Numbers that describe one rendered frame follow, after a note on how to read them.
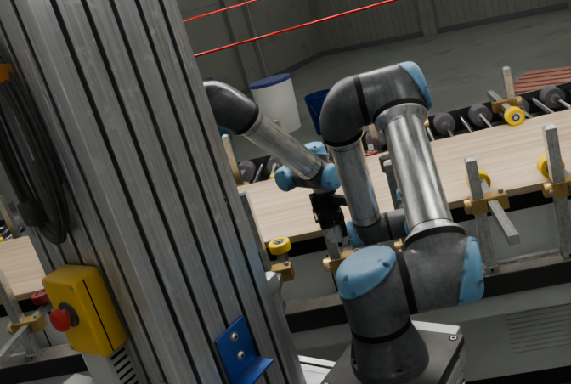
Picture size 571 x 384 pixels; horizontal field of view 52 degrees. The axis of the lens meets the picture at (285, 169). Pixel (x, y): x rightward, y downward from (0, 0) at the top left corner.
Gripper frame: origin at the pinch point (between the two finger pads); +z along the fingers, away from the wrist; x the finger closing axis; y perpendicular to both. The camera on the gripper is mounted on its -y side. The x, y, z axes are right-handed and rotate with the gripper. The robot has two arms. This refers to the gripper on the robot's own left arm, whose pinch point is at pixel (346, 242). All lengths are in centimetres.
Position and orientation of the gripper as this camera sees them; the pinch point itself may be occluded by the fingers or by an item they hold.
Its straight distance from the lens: 195.4
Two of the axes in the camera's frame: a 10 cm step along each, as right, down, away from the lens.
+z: 2.7, 9.2, 2.9
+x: 2.3, 2.3, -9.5
